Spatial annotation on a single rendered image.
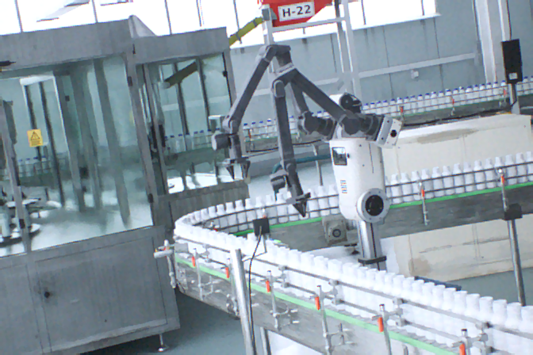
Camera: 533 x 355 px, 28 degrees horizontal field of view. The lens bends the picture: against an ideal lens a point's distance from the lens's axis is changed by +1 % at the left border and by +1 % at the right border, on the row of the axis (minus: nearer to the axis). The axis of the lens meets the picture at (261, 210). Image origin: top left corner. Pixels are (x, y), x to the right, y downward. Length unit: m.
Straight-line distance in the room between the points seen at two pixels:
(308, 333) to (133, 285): 3.70
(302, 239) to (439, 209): 0.80
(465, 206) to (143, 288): 2.53
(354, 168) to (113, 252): 3.08
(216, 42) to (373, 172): 5.08
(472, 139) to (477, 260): 0.95
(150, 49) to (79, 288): 2.82
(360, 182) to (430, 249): 3.75
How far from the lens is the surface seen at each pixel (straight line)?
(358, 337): 3.61
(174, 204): 9.61
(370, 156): 4.82
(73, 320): 7.53
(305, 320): 4.00
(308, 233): 6.04
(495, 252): 8.66
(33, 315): 7.47
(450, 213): 6.17
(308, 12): 11.10
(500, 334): 2.92
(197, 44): 9.69
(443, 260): 8.56
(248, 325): 3.15
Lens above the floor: 1.87
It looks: 7 degrees down
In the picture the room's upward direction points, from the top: 9 degrees counter-clockwise
